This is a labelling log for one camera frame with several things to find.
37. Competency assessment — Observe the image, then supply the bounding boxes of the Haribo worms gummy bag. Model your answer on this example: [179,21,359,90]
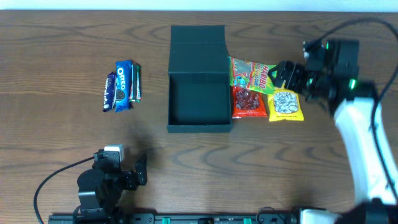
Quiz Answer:
[228,56,275,95]

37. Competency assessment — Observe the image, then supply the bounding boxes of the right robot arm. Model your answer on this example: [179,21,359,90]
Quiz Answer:
[268,39,397,223]

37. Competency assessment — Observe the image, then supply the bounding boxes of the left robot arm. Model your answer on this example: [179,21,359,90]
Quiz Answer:
[72,146,147,224]

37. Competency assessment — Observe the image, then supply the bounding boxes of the blue Oreo cookie pack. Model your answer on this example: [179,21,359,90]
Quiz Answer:
[115,60,132,113]

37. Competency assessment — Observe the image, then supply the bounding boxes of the yellow Hacks candy bag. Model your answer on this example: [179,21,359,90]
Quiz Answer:
[267,88,304,122]

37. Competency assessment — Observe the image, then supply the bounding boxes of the red Hacks candy bag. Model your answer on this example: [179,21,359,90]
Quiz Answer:
[232,86,268,119]

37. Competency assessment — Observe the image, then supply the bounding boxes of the purple Dairy Milk bar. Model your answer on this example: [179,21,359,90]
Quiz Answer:
[103,72,116,112]

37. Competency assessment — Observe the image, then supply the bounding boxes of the dark green open box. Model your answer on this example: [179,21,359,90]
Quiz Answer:
[167,26,233,133]

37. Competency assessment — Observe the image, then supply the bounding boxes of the green wrapped snack bar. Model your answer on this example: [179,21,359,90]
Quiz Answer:
[129,63,141,103]

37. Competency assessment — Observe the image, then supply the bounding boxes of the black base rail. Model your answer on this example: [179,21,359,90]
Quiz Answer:
[48,212,300,224]

